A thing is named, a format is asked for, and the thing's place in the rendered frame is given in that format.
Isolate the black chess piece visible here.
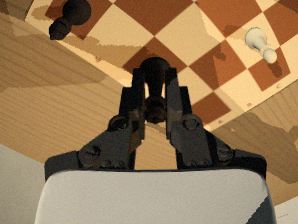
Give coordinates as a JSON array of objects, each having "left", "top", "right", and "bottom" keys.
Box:
[
  {"left": 49, "top": 0, "right": 92, "bottom": 40},
  {"left": 139, "top": 57, "right": 171, "bottom": 124}
]

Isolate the brown and cream chessboard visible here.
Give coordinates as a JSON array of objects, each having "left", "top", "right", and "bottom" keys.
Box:
[{"left": 56, "top": 0, "right": 298, "bottom": 132}]

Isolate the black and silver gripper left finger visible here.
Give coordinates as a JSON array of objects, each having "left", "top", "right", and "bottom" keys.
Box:
[{"left": 44, "top": 68, "right": 146, "bottom": 183}]

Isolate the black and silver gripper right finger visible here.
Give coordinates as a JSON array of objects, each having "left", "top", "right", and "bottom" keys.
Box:
[{"left": 164, "top": 68, "right": 267, "bottom": 180}]

